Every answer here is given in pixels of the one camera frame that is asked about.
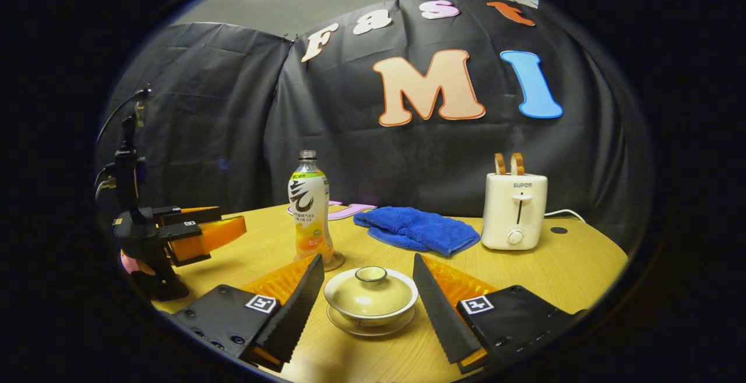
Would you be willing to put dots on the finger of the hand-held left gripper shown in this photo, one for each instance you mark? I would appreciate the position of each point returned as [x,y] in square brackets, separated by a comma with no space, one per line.
[186,215]
[180,232]

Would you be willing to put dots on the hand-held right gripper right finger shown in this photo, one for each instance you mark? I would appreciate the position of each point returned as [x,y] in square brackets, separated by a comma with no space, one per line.
[440,313]

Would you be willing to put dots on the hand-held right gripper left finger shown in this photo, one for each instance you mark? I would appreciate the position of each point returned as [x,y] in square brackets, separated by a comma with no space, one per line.
[297,307]

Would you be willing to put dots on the white teacup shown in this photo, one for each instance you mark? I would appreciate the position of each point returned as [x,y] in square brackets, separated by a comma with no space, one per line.
[408,304]

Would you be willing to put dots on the plastic water bottle white label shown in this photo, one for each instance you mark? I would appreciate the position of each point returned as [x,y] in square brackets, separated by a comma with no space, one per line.
[309,208]

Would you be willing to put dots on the blue towel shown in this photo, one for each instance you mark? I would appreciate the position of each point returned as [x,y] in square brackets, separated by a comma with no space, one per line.
[419,228]

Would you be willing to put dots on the pink letter cutout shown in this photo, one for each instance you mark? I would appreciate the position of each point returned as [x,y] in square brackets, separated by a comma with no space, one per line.
[355,209]

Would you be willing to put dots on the white toaster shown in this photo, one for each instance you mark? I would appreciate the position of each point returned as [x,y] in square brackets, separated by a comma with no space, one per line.
[513,214]

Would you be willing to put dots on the black table grommet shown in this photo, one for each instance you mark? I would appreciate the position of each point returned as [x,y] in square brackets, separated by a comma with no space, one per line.
[559,230]

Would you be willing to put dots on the toast slice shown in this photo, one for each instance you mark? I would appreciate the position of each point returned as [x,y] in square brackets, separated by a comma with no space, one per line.
[500,164]
[517,164]

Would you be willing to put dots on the black backdrop cloth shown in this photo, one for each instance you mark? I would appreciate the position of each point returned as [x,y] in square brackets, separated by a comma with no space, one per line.
[349,155]

